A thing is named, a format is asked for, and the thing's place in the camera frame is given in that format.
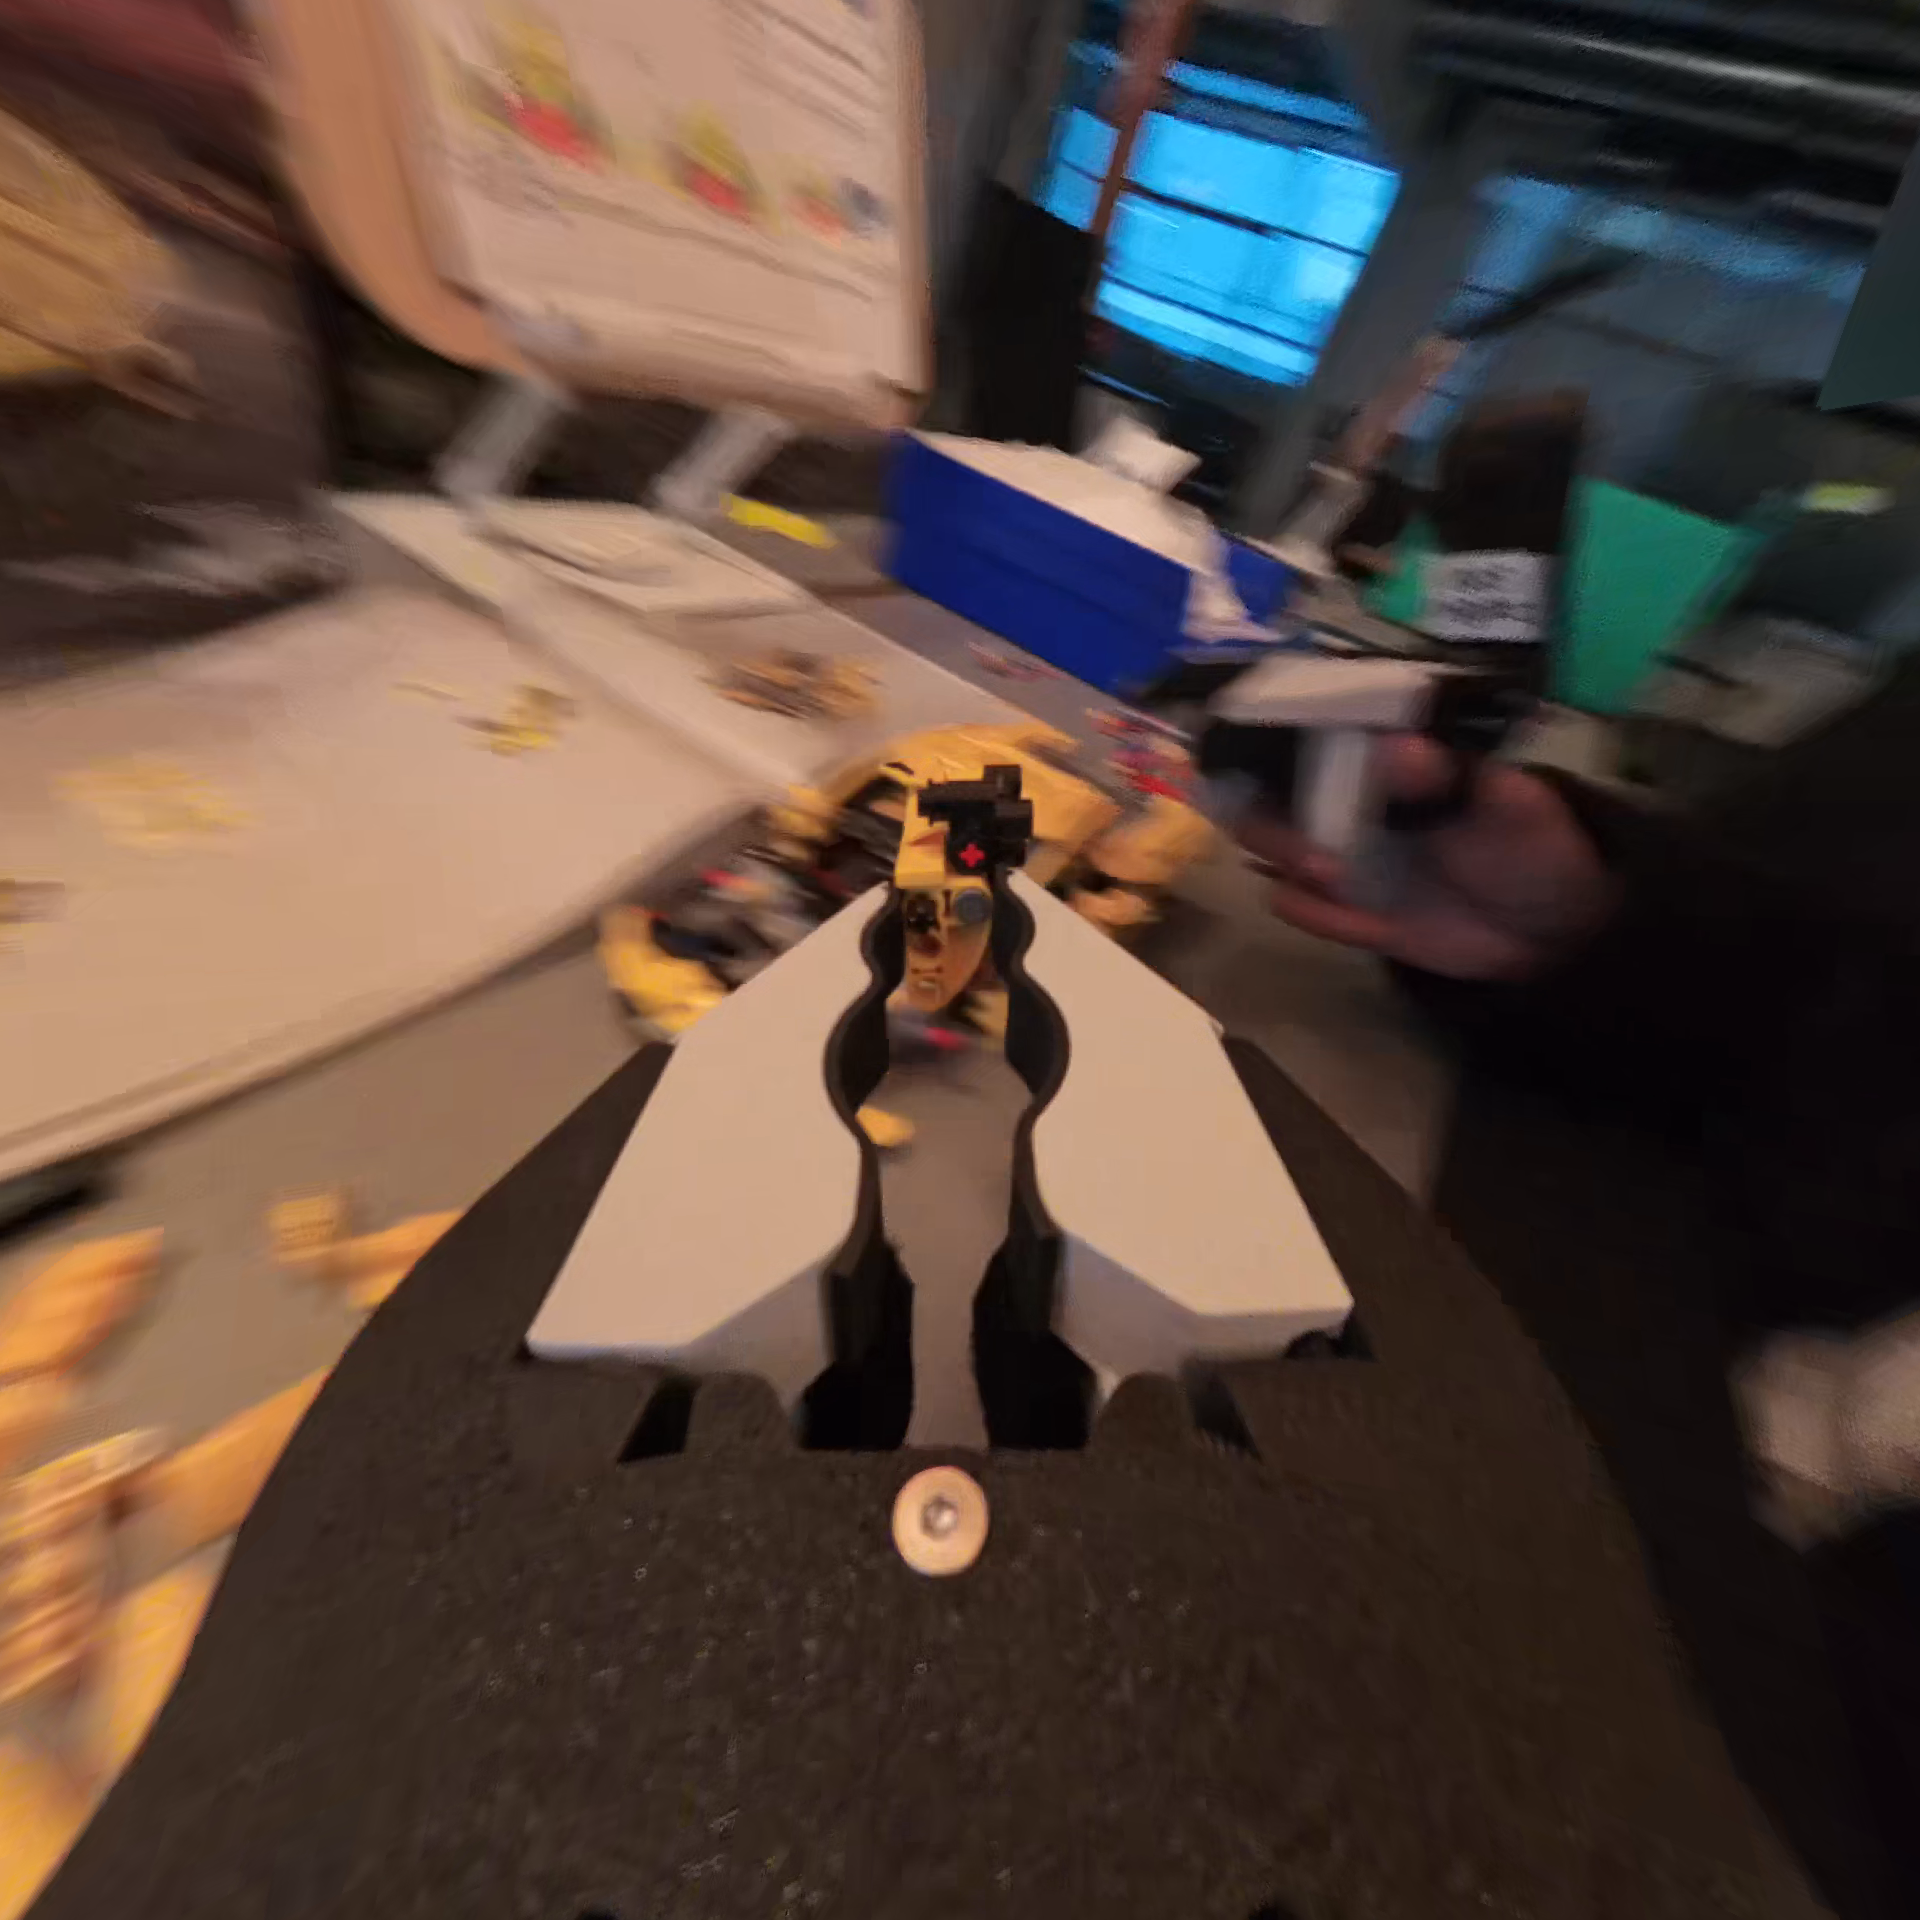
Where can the large paned window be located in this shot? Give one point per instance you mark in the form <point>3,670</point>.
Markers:
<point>1231,241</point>

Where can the blue plastic bin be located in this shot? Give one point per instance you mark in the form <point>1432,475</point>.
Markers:
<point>1036,569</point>

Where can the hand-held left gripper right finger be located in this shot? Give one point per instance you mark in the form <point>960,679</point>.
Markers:
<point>1170,1184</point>

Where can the white paper bags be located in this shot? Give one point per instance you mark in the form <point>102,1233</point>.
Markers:
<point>1140,510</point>

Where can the yellow tape strip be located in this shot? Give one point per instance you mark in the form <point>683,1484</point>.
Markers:
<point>777,521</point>

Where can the person's right hand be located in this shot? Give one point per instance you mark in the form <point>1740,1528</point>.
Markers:
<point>1499,886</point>

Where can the white document stand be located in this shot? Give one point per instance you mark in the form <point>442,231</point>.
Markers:
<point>599,540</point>

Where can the printed paper sheet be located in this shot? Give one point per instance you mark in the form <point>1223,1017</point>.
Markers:
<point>675,148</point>

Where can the pile of yellow brick pieces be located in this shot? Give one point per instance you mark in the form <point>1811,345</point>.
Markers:
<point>90,1350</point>

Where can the open instruction booklet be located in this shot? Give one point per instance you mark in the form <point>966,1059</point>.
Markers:
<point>299,902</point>

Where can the instruction sheet on stand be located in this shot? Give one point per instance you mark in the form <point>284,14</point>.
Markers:
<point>360,194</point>

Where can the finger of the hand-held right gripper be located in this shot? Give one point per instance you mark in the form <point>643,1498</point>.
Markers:
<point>1320,690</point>

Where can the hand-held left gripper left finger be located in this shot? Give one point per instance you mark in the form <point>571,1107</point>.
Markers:
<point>720,1184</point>

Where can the person's right forearm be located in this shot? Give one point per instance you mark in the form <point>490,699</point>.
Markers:
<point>1769,930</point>

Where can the yellow brick car model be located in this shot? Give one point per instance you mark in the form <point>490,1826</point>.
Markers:
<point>1108,819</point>

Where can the pile of small coloured pins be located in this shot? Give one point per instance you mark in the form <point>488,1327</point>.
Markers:
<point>1140,750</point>

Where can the grey desk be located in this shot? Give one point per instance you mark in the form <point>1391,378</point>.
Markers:
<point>376,1110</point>

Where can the yellow brick subassembly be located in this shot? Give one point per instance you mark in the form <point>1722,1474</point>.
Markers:
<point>944,930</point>

